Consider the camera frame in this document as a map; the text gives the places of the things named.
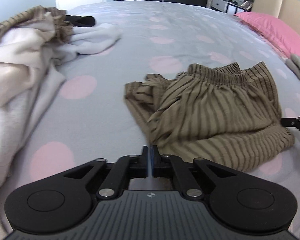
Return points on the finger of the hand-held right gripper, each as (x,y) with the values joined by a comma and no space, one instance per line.
(288,122)

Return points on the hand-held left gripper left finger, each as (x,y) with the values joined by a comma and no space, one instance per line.
(145,160)

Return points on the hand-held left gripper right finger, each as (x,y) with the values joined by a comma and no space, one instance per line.
(154,160)

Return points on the brown striped pants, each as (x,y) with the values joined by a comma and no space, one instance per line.
(215,110)

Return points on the pink pillow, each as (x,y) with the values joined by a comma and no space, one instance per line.
(272,30)

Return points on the beige padded headboard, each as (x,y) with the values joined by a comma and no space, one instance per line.
(290,7)

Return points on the white sweatshirt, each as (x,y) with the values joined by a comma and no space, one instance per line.
(95,37)

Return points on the white drawer cabinet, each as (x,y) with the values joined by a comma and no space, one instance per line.
(218,4)

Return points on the black garment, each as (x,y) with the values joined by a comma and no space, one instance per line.
(85,21)

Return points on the cream fleece garment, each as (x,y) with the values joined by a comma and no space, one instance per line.
(15,55)

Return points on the brown striped shirt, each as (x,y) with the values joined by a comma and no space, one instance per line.
(27,13)

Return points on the black frame side table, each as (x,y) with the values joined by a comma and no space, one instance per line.
(237,7)

